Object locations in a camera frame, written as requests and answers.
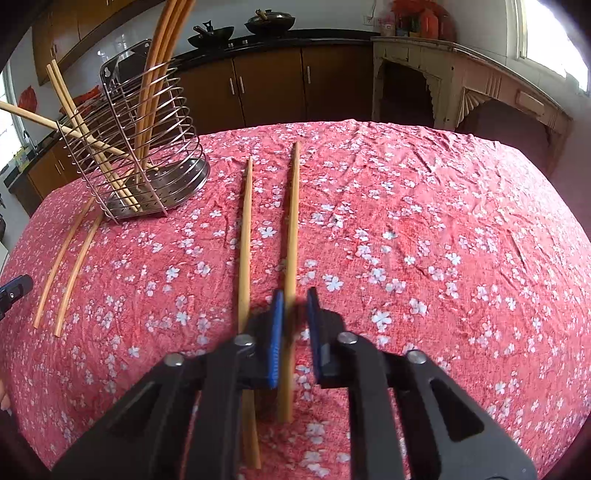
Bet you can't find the dark red bottle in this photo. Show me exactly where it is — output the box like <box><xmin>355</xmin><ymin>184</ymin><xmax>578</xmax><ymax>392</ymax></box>
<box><xmin>438</xmin><ymin>4</ymin><xmax>458</xmax><ymax>40</ymax></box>

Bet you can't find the wooden wall cabinet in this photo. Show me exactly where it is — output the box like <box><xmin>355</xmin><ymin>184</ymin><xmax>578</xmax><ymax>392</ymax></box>
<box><xmin>31</xmin><ymin>0</ymin><xmax>162</xmax><ymax>87</ymax></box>

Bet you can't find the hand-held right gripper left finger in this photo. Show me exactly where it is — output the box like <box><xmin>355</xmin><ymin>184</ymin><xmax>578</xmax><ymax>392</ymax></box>
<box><xmin>50</xmin><ymin>290</ymin><xmax>284</xmax><ymax>480</ymax></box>

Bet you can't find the cream carved side table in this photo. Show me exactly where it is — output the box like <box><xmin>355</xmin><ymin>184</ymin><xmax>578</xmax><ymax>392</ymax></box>
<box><xmin>370</xmin><ymin>36</ymin><xmax>574</xmax><ymax>178</ymax></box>

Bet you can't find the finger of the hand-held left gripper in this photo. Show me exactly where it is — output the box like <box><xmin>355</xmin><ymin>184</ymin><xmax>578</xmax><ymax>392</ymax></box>
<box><xmin>0</xmin><ymin>274</ymin><xmax>34</xmax><ymax>319</ymax></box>

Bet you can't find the large sliding window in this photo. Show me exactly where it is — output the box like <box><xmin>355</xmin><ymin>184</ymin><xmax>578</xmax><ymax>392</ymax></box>
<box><xmin>514</xmin><ymin>0</ymin><xmax>591</xmax><ymax>96</ymax></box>

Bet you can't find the black wok with handle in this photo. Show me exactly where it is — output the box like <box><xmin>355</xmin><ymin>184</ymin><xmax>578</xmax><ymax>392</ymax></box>
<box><xmin>187</xmin><ymin>20</ymin><xmax>235</xmax><ymax>49</ymax></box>

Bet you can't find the red floral tablecloth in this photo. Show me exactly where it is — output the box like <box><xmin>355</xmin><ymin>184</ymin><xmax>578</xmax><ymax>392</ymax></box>
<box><xmin>0</xmin><ymin>119</ymin><xmax>587</xmax><ymax>480</ymax></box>

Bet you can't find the metal wire utensil holder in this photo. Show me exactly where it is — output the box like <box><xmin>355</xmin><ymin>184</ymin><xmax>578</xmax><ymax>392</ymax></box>
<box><xmin>56</xmin><ymin>39</ymin><xmax>211</xmax><ymax>224</ymax></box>

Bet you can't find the crumpled red bag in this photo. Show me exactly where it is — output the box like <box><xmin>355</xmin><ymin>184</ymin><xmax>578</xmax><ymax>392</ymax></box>
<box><xmin>74</xmin><ymin>85</ymin><xmax>103</xmax><ymax>108</ymax></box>

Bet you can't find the small sliding window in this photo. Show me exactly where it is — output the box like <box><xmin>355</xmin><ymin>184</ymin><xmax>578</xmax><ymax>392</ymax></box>
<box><xmin>0</xmin><ymin>69</ymin><xmax>29</xmax><ymax>172</ymax></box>

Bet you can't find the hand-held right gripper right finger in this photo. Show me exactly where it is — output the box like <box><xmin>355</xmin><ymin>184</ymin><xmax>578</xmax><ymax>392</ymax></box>
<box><xmin>306</xmin><ymin>286</ymin><xmax>540</xmax><ymax>480</ymax></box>

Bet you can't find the black wok with lid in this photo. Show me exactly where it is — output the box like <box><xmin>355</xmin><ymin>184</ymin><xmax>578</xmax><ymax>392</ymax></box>
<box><xmin>245</xmin><ymin>8</ymin><xmax>296</xmax><ymax>36</ymax></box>

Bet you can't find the orange plastic bottle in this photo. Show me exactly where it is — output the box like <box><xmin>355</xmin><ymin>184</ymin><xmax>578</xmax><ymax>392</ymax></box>
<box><xmin>421</xmin><ymin>0</ymin><xmax>443</xmax><ymax>38</ymax></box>

